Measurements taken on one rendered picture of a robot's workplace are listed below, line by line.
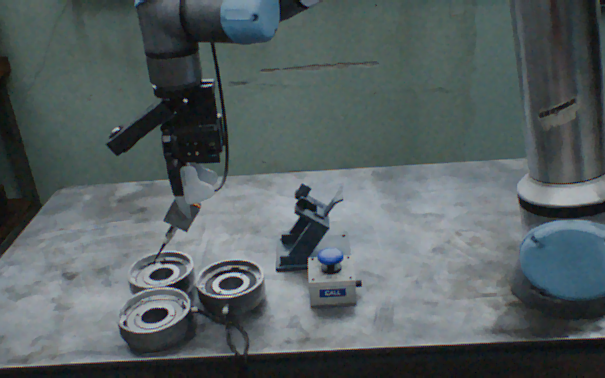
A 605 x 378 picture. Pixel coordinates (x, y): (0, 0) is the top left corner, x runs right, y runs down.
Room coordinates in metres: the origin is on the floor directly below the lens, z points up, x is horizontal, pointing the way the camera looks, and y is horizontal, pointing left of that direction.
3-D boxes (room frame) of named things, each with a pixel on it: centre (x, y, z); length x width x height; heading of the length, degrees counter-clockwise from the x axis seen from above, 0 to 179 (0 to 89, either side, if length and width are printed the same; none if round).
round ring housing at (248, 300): (0.80, 0.12, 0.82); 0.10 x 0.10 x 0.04
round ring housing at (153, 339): (0.73, 0.22, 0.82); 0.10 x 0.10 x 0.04
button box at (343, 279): (0.79, -0.04, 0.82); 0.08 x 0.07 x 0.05; 88
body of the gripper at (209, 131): (0.87, 0.15, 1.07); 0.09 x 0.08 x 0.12; 88
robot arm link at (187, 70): (0.87, 0.16, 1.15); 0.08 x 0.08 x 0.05
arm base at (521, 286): (0.76, -0.39, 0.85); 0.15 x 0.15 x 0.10
